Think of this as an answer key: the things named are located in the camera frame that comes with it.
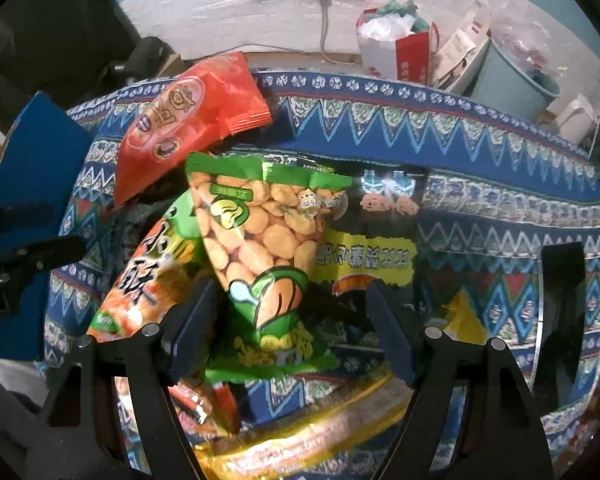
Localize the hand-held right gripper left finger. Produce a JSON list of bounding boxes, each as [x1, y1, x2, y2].
[[40, 280, 221, 480]]

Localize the black cylindrical device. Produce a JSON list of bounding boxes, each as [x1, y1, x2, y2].
[[100, 36, 178, 86]]

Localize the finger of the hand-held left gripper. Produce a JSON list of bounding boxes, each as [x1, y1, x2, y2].
[[0, 235, 87, 277]]

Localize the yellow snack packet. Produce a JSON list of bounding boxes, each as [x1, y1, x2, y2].
[[440, 290, 488, 346]]

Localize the teal bin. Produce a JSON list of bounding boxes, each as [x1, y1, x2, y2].
[[462, 35, 563, 123]]

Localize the brown cardboard box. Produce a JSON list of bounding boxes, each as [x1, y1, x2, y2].
[[157, 52, 197, 79]]

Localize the black snack packet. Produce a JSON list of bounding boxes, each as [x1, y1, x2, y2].
[[300, 155, 428, 303]]

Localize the small red snack packet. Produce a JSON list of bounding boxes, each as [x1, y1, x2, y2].
[[170, 380, 241, 436]]

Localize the blue patterned tablecloth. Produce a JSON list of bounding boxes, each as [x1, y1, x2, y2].
[[42, 70, 600, 480]]

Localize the white jug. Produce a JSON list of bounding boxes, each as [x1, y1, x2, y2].
[[555, 95, 600, 146]]

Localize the orange green snack packet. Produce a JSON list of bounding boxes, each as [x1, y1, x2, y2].
[[87, 192, 216, 343]]

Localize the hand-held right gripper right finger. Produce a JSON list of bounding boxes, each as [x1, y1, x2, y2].
[[365, 280, 553, 480]]

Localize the green bean snack packet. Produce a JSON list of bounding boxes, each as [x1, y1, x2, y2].
[[186, 152, 353, 386]]

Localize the grey plug with cable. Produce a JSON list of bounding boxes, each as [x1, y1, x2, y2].
[[314, 0, 362, 64]]

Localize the red white paper bag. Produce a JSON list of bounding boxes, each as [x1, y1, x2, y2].
[[356, 0, 441, 83]]

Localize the clear plastic bag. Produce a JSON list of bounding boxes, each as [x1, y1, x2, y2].
[[490, 12, 600, 88]]

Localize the gold snack packet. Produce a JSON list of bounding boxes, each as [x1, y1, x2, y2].
[[195, 375, 421, 480]]

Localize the blue board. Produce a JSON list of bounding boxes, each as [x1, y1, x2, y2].
[[0, 91, 93, 361]]

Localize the flat cardboard packaging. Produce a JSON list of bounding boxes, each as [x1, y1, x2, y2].
[[432, 2, 493, 93]]

